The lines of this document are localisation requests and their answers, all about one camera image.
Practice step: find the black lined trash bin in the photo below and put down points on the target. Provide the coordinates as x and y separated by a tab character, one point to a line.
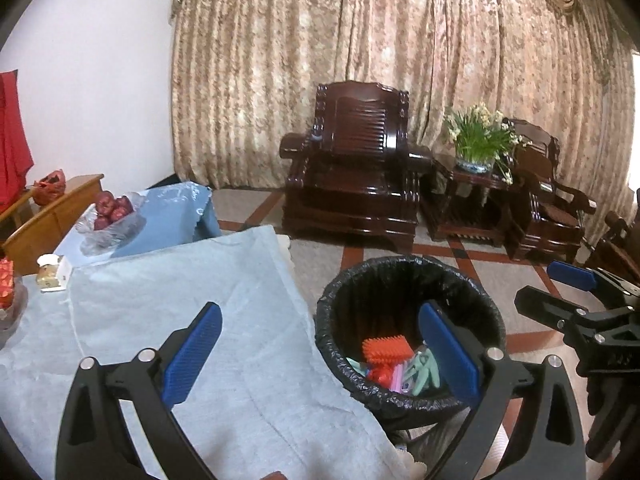
382	297

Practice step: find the clear glass plate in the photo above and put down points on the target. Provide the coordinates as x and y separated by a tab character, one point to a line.
11	316

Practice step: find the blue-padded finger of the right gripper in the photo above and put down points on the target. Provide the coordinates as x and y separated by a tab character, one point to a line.
613	291

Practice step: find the beige patterned curtain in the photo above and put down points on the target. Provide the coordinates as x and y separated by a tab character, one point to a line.
244	74

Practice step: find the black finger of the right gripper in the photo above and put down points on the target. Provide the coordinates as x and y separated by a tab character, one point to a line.
545	308

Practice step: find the potted green plant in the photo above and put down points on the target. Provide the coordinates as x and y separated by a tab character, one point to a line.
484	141

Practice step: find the gold tissue box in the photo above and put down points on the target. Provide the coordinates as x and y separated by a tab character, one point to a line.
54	272

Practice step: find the green rubber glove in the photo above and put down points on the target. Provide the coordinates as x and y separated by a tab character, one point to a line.
421	374

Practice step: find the red apples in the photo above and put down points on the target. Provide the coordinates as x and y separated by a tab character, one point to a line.
110	209

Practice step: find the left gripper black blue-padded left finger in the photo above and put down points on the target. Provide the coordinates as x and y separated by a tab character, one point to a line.
94	441

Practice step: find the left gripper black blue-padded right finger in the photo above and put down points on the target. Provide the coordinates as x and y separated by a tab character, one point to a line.
547	440

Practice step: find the dark wooden side table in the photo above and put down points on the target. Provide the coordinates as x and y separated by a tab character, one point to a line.
457	203

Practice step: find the wooden sideboard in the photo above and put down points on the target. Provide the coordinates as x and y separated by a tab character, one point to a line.
29	231

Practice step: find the light blue tablecloth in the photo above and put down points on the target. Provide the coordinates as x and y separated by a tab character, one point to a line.
230	340

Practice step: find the pink wrapper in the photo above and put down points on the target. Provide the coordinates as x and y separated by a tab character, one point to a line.
398	372

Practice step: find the dark wooden armchair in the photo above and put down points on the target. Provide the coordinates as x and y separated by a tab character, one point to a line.
355	171
547	217

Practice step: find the orange foam net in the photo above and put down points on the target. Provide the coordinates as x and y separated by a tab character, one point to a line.
390	350

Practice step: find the blue under-tablecloth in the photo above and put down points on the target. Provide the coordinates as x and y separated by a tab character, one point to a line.
173	215

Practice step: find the red snack packet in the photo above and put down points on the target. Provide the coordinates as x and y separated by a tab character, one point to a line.
7	283

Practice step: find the glass fruit bowl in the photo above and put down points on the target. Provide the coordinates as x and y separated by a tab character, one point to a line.
118	234

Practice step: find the red plastic bag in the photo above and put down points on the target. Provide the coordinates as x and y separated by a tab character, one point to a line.
382	374

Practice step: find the red cloth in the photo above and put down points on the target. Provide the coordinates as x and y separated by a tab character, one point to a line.
16	158

